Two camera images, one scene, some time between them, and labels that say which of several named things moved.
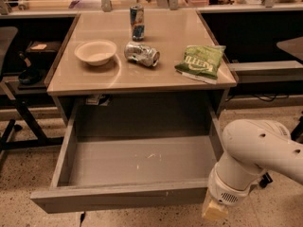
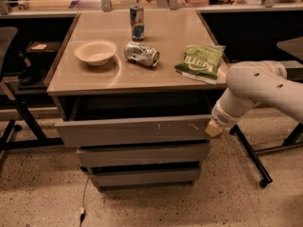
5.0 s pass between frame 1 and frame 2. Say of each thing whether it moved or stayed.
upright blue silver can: stayed
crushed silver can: stayed
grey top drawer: moved
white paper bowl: stayed
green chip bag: stayed
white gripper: moved
